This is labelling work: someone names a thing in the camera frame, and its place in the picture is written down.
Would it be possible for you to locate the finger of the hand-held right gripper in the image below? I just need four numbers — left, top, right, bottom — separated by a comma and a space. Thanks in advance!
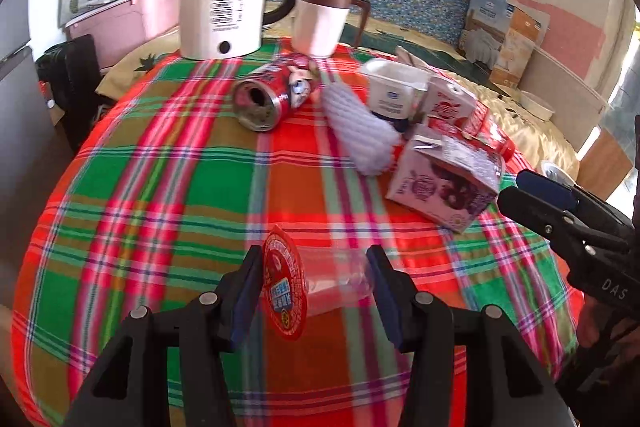
516, 169, 634, 238
496, 187, 629, 254

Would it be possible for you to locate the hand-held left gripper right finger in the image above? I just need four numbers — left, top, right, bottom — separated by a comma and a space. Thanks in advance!
365, 245, 576, 427

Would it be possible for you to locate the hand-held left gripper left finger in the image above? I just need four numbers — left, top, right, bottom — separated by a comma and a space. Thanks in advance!
62, 246, 265, 427

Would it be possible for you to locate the red snack wrapper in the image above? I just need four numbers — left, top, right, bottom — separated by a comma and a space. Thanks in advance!
427, 107, 516, 160

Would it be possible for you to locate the clear plastic cup red lid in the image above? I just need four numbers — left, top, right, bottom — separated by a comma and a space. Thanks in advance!
261, 224, 374, 341

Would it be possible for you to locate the purple milk carton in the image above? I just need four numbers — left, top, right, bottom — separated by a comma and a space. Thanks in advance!
386, 127, 504, 236

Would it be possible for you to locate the white yogurt cup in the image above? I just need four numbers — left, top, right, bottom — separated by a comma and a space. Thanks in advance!
361, 47, 434, 132

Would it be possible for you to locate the red drink can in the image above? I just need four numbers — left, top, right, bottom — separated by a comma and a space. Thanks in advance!
232, 54, 324, 133

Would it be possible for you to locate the person's right hand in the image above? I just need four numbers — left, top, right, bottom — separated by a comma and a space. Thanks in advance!
575, 299, 614, 352

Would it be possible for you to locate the white round dish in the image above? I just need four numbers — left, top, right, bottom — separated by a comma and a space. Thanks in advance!
541, 160, 582, 186

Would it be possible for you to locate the beige satin blanket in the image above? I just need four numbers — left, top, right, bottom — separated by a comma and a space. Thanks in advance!
440, 67, 582, 188

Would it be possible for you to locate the wooden board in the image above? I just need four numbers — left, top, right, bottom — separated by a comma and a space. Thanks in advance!
576, 127, 637, 204

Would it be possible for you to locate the white bowl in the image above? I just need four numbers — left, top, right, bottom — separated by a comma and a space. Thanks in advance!
520, 90, 557, 120

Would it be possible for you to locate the plaid tablecloth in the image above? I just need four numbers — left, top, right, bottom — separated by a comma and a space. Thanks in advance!
10, 39, 587, 427

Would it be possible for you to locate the cardboard product box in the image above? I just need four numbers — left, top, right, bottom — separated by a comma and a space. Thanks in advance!
492, 4, 551, 90

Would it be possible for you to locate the blue bedding package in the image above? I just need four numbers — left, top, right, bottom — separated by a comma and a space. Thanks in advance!
457, 0, 516, 68

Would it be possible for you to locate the yellow pineapple bedsheet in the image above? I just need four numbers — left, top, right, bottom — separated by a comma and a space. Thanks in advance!
95, 49, 173, 100

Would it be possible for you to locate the white mug brown rim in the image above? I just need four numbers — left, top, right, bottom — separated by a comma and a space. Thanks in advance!
291, 0, 372, 59

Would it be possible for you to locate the grey cabinet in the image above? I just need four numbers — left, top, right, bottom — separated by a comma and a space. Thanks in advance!
0, 0, 57, 240

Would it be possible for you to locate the pink storage box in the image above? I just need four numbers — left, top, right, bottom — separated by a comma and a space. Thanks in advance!
65, 0, 182, 74

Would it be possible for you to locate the white wall panel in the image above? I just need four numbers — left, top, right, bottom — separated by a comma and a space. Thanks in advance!
520, 46, 612, 154

